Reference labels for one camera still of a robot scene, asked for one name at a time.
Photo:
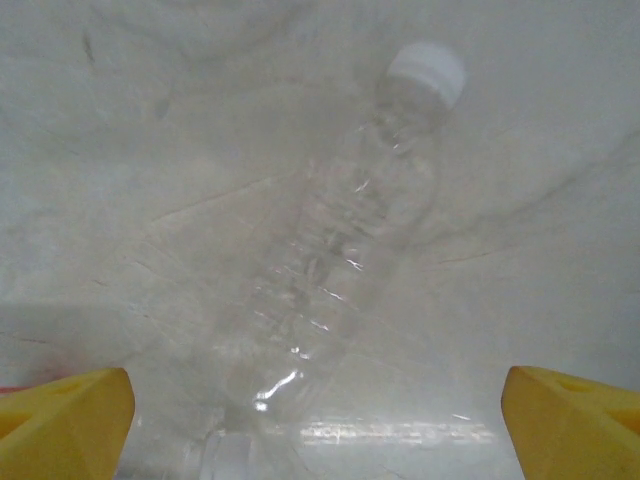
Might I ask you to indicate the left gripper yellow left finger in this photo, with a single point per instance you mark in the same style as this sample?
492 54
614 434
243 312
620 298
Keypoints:
60 430

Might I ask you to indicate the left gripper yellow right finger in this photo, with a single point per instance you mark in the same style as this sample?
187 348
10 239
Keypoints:
580 430

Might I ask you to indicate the clear bottle white cap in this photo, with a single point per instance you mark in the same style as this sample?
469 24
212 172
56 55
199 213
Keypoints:
340 225

